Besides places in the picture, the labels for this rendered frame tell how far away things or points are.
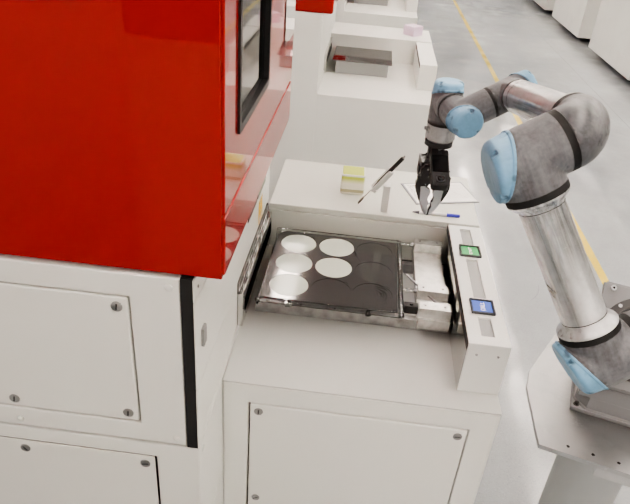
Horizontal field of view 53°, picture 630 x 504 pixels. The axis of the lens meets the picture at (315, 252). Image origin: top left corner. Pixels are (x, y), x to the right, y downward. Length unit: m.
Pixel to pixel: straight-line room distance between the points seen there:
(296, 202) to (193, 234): 0.90
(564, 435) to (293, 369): 0.61
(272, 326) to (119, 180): 0.73
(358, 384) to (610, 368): 0.53
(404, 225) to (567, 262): 0.76
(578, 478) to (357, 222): 0.88
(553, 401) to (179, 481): 0.85
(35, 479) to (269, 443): 0.51
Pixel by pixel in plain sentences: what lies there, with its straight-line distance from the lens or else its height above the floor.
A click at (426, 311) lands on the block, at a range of 1.60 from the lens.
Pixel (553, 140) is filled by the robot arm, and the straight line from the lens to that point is 1.16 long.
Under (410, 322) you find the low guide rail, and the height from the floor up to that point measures 0.84.
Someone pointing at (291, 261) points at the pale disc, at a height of 0.90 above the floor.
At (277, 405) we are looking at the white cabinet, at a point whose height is 0.76.
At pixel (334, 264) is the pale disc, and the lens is 1.73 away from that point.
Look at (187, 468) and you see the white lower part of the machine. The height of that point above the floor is 0.76.
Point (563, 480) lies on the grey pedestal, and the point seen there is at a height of 0.58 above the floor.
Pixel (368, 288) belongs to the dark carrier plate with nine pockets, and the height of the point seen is 0.90.
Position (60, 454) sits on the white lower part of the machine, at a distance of 1.46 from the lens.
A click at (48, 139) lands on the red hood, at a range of 1.04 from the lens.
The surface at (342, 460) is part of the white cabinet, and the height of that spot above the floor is 0.61.
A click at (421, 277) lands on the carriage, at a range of 1.77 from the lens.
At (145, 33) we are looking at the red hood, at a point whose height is 1.61.
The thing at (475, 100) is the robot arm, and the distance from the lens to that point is 1.54.
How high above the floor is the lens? 1.81
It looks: 31 degrees down
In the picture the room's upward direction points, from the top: 5 degrees clockwise
